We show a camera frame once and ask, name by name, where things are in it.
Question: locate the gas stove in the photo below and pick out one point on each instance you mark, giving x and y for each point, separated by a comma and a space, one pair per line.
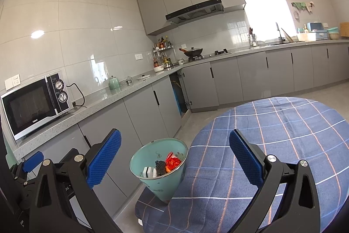
220, 53

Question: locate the metal skimmer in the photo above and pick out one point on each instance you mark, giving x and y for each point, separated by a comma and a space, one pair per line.
296, 15

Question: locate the white basin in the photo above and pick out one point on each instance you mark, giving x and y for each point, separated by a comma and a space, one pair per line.
306, 36

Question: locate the light blue bread box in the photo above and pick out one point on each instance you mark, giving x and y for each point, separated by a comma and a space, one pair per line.
316, 28

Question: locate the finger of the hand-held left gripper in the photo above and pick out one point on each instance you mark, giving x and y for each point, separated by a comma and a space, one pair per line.
32, 162
68, 154

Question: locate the white grey sponge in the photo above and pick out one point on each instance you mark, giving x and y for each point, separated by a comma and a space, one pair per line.
148, 171

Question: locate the wooden cutting board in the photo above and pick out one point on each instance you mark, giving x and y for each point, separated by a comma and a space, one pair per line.
345, 29

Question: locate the metal faucet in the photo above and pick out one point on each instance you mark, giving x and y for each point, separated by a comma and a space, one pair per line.
278, 31

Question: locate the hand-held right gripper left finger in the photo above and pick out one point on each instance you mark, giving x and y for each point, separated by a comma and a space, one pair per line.
105, 158

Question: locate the black silver microwave oven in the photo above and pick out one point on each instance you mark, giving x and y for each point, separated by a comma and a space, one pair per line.
30, 110

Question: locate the bright window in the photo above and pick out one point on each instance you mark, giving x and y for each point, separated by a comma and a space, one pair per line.
264, 14

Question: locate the metal spice rack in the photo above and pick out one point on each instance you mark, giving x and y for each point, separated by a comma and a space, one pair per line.
163, 54

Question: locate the black range hood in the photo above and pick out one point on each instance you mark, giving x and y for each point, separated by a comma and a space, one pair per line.
193, 10

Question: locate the black wok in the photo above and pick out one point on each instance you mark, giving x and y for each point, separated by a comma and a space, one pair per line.
196, 51

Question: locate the blue plaid tablecloth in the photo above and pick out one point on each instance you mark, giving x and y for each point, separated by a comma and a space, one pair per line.
286, 126

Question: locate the red orange blue wrapper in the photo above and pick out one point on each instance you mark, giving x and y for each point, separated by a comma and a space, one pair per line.
173, 163

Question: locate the white wall socket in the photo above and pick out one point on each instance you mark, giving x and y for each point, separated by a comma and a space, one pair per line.
183, 46
139, 56
12, 82

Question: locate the white bowl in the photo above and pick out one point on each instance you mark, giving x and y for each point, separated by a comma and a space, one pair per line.
158, 68

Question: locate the grey leaning tray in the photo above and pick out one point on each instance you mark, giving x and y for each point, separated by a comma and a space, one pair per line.
287, 37

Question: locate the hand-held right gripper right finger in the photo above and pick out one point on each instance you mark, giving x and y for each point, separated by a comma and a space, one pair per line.
245, 156

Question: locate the knife rack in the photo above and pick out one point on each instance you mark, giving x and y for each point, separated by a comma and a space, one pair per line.
253, 40

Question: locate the teal trash bin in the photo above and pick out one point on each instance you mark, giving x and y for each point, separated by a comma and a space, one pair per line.
160, 186

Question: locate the black speckled mesh scrubber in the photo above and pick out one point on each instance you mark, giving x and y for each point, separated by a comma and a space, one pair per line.
160, 167

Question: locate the small metal cup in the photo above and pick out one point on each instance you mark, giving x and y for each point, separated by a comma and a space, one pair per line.
129, 82

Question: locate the teal basin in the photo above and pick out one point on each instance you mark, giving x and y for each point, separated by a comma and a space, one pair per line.
333, 32

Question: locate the green kettle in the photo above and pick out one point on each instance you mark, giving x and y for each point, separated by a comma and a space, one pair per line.
114, 83

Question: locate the green hanging cloth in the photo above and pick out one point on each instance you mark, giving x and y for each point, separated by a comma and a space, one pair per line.
300, 5

